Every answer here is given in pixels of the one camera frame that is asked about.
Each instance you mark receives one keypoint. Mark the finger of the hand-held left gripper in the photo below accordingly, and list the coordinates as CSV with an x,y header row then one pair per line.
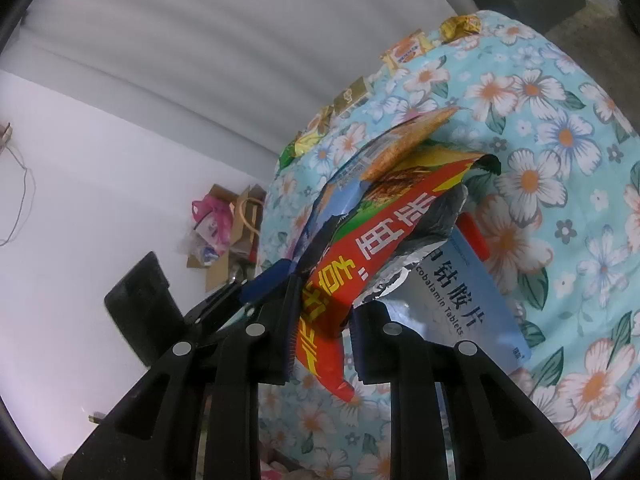
x,y
267,280

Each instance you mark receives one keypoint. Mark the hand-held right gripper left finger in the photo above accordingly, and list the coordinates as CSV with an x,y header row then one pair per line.
x,y
280,355

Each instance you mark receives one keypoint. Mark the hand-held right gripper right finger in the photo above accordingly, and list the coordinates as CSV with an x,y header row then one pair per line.
x,y
370,355

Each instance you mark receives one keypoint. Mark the green and red snack bag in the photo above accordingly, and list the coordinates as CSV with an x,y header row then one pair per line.
x,y
380,250

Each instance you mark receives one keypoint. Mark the white bottle with red cap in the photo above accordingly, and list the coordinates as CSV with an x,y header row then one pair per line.
x,y
475,237

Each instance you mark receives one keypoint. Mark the cardboard box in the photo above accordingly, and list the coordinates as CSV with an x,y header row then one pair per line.
x,y
220,272

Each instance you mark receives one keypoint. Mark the brown paper bag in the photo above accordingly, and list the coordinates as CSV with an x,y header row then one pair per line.
x,y
247,220

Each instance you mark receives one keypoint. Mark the blue medicine box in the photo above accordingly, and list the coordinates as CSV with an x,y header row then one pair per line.
x,y
465,320

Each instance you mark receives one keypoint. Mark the green snack packet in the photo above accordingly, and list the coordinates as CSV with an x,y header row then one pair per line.
x,y
286,158

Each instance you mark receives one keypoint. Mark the yellow snack packet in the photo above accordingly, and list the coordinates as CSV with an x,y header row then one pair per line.
x,y
309,142

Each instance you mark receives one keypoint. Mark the gold snack packet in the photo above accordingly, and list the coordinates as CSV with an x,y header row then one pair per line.
x,y
352,95

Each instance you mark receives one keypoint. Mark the light blue floral blanket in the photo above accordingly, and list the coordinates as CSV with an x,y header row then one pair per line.
x,y
550,160

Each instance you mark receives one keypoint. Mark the orange biscuit packet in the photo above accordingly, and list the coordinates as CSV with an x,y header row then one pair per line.
x,y
406,51

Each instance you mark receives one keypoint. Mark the crumpled yellow wrapper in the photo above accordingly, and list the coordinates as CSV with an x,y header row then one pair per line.
x,y
460,27

